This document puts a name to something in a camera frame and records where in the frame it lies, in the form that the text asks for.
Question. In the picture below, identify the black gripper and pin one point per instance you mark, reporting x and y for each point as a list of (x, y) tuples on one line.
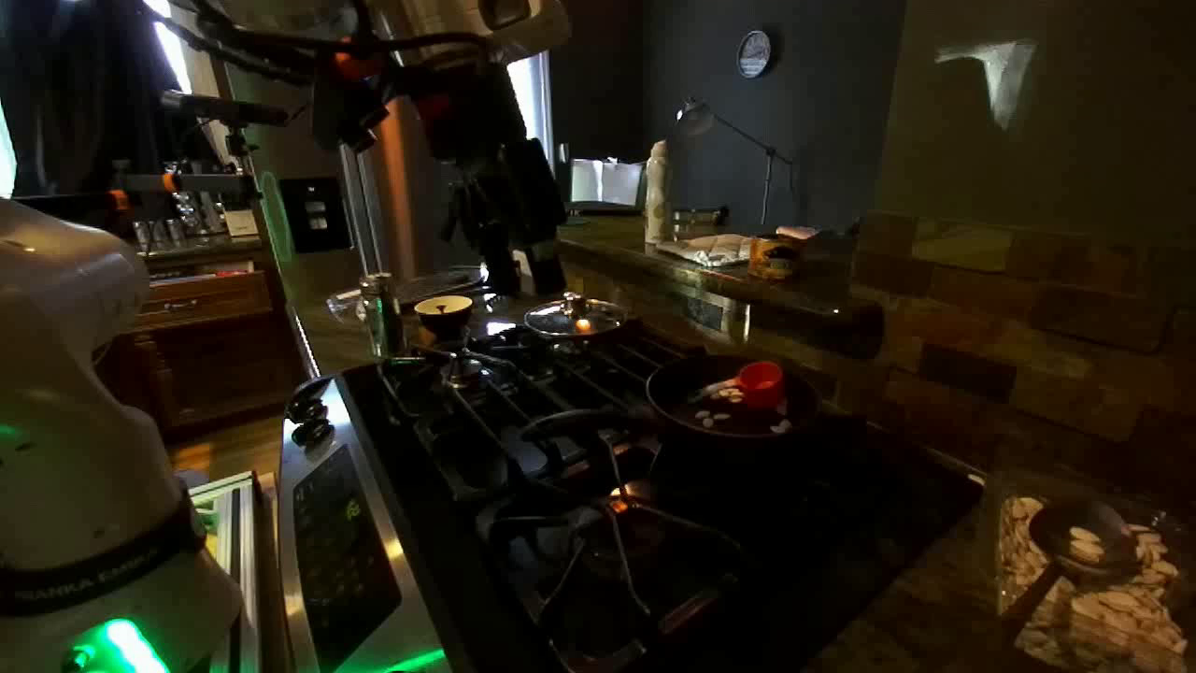
[(505, 188)]

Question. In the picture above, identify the heap of white pieces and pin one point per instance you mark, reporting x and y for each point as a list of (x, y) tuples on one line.
[(1122, 621), (722, 399)]

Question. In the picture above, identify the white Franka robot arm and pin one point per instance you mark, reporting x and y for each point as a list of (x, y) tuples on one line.
[(75, 437)]

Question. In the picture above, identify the black frying pan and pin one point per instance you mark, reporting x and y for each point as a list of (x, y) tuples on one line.
[(678, 404)]

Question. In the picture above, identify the glass pot lid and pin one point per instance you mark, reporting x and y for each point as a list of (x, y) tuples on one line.
[(565, 318)]

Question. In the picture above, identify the small dark bowl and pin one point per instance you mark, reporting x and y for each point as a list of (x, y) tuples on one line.
[(444, 307)]

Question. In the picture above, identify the bright computer monitor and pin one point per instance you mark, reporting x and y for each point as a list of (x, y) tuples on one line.
[(607, 181)]

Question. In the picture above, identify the white spray bottle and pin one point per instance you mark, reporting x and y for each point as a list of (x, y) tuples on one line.
[(661, 188)]

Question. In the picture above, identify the bright window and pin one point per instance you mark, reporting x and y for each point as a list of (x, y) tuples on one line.
[(171, 52), (534, 107)]

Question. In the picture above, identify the black gas stove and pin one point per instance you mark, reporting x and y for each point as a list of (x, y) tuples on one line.
[(498, 437)]

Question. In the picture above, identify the white folded cloth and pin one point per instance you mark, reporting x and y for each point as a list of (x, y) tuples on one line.
[(706, 249)]

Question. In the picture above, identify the counter outlet plate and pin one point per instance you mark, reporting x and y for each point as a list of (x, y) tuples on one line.
[(717, 317)]

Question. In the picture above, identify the thin black desk lamp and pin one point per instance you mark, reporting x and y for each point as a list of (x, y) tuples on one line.
[(692, 117)]

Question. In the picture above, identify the small red cup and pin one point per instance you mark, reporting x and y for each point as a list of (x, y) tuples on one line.
[(759, 383)]

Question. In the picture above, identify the small pink flat object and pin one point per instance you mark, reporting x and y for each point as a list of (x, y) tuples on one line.
[(793, 232)]

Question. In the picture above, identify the small white box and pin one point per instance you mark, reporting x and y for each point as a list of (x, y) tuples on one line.
[(241, 222)]

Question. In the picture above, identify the wooden cabinet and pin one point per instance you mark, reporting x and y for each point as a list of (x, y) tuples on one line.
[(209, 337)]

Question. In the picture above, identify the clear plastic container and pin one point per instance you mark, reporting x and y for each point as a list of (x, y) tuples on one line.
[(1163, 647)]

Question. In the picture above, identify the black wall panel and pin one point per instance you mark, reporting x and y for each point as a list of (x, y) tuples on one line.
[(311, 215)]

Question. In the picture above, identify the round wall clock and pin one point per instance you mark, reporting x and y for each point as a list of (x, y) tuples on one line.
[(753, 55)]

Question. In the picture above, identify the black camera on tripod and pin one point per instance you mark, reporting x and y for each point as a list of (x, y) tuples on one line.
[(225, 109)]

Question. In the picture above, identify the metal stand frame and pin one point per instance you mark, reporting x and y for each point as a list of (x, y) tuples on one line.
[(230, 561)]

